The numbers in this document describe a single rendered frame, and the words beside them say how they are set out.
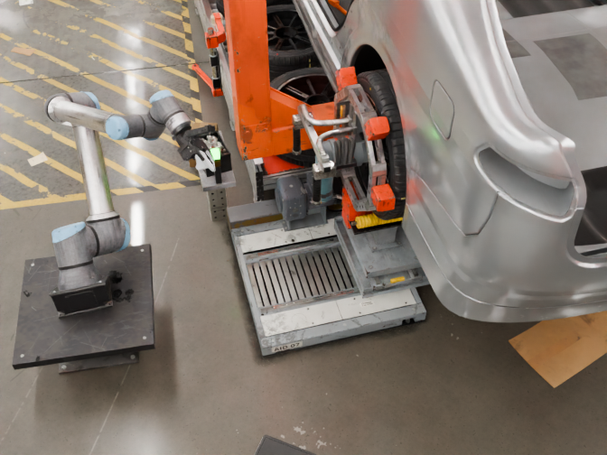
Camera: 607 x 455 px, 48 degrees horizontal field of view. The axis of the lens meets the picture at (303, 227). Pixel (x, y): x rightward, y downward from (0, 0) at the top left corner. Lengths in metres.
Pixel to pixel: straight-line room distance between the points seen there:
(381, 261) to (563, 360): 0.98
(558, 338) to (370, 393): 0.98
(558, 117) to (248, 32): 1.39
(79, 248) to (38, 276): 0.39
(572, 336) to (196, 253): 1.98
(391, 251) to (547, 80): 1.08
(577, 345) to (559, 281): 1.32
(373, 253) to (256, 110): 0.91
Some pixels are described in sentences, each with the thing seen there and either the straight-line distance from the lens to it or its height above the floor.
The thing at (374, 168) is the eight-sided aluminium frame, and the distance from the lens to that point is 2.81.
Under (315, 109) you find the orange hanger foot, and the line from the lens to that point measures 3.58.
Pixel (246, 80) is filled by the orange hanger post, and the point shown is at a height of 1.00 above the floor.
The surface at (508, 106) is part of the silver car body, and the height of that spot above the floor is 1.65.
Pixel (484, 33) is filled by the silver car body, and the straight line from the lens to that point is 2.23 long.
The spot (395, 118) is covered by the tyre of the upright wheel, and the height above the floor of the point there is 1.13.
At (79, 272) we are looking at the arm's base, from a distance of 3.17.
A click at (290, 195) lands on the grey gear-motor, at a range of 3.49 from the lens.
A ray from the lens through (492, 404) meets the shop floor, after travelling 3.35.
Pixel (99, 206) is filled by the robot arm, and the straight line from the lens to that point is 3.26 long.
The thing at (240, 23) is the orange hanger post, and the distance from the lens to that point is 3.08.
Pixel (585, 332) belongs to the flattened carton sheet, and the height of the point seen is 0.01.
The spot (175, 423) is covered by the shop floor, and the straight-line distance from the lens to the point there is 3.24.
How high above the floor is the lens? 2.83
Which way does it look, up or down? 47 degrees down
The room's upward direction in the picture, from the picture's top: straight up
